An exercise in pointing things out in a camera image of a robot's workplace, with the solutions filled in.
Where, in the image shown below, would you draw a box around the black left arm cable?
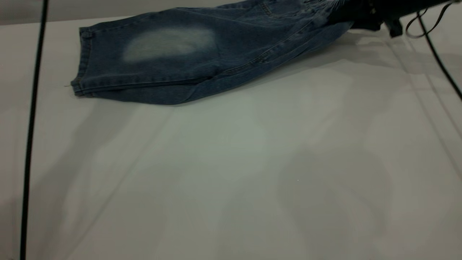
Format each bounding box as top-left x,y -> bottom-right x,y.
20,0 -> 50,260

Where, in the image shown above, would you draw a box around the thin black cable loop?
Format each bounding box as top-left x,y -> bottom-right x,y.
405,2 -> 456,39

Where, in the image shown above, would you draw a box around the blue denim shorts with print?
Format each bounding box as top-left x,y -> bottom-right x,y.
70,0 -> 356,106

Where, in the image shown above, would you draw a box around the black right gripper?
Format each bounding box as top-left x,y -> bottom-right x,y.
327,0 -> 452,38

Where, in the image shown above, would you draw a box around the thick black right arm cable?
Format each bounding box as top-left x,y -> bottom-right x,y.
417,11 -> 462,102

